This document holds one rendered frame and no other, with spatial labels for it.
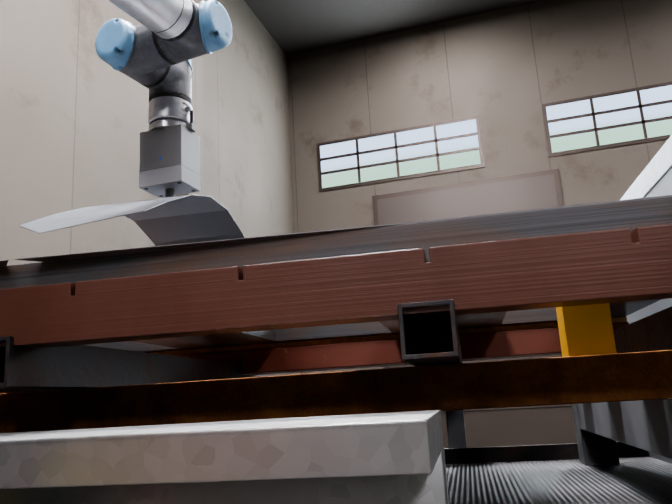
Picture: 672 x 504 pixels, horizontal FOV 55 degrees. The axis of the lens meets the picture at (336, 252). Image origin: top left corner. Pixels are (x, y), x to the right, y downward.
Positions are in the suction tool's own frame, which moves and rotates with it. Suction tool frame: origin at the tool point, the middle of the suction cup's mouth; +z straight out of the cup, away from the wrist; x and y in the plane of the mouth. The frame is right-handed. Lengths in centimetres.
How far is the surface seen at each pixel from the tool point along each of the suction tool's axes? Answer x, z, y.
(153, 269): 34.6, 18.0, -20.3
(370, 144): -764, -330, 156
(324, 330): -29.1, 18.8, -17.0
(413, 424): 55, 34, -52
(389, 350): -32.1, 23.6, -29.3
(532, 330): -36, 22, -57
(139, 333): 39, 25, -22
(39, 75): -246, -209, 268
